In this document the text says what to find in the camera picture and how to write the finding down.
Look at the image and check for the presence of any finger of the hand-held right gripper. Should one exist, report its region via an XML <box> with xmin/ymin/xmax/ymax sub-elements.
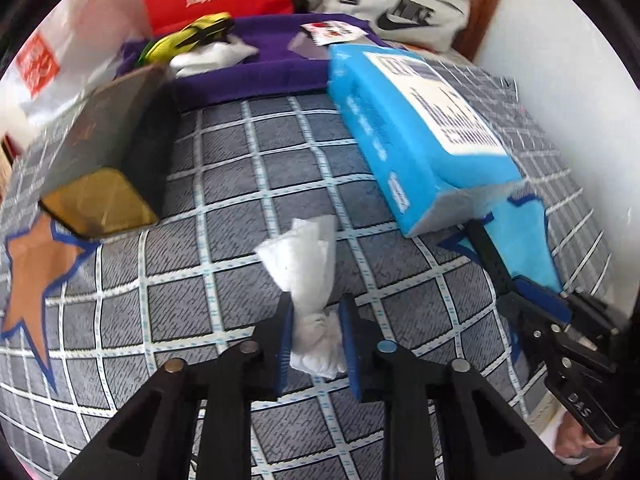
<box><xmin>512</xmin><ymin>276</ymin><xmax>572</xmax><ymax>322</ymax></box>
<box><xmin>467</xmin><ymin>221</ymin><xmax>523</xmax><ymax>311</ymax></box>

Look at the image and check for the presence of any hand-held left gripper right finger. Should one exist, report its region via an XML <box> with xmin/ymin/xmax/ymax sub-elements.
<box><xmin>338</xmin><ymin>296</ymin><xmax>571</xmax><ymax>480</ymax></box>

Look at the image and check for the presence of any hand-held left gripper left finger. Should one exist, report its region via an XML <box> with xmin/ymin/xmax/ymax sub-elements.
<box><xmin>57</xmin><ymin>291</ymin><xmax>297</xmax><ymax>480</ymax></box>

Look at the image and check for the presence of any white tissue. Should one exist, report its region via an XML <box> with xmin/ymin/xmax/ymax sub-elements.
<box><xmin>169</xmin><ymin>37</ymin><xmax>260</xmax><ymax>80</ymax></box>
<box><xmin>256</xmin><ymin>215</ymin><xmax>348</xmax><ymax>378</ymax></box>

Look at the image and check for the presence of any clear plastic bag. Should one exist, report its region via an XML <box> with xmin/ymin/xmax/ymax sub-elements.
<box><xmin>287</xmin><ymin>30</ymin><xmax>333</xmax><ymax>61</ymax></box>

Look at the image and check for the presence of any person's right hand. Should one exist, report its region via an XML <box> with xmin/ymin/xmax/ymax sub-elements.
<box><xmin>555</xmin><ymin>410</ymin><xmax>623</xmax><ymax>466</ymax></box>

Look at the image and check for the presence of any blue star felt mat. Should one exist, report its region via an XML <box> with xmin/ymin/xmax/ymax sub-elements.
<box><xmin>437</xmin><ymin>195</ymin><xmax>563</xmax><ymax>293</ymax></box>

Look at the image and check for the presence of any blue cardboard box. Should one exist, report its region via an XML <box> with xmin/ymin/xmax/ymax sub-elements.
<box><xmin>327</xmin><ymin>42</ymin><xmax>523</xmax><ymax>238</ymax></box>

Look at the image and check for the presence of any grey checked bed sheet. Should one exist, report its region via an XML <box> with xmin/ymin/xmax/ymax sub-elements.
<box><xmin>0</xmin><ymin>57</ymin><xmax>613</xmax><ymax>480</ymax></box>

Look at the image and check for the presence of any brown star felt mat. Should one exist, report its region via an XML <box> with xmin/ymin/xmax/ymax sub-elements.
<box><xmin>0</xmin><ymin>212</ymin><xmax>103</xmax><ymax>396</ymax></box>

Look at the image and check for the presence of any red white snack packet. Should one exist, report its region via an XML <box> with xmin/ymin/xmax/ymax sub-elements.
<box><xmin>301</xmin><ymin>20</ymin><xmax>368</xmax><ymax>47</ymax></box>

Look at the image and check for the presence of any black box with gold end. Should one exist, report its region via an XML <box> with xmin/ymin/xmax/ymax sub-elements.
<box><xmin>39</xmin><ymin>64</ymin><xmax>181</xmax><ymax>240</ymax></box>

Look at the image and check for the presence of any purple cloth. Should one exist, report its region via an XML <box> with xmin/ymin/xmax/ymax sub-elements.
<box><xmin>114</xmin><ymin>15</ymin><xmax>401</xmax><ymax>108</ymax></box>

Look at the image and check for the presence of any plastic bag with red label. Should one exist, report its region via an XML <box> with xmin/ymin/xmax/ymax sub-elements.
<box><xmin>0</xmin><ymin>0</ymin><xmax>126</xmax><ymax>131</ymax></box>

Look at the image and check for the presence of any wooden door frame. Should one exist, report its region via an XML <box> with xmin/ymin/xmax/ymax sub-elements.
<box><xmin>457</xmin><ymin>0</ymin><xmax>513</xmax><ymax>61</ymax></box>

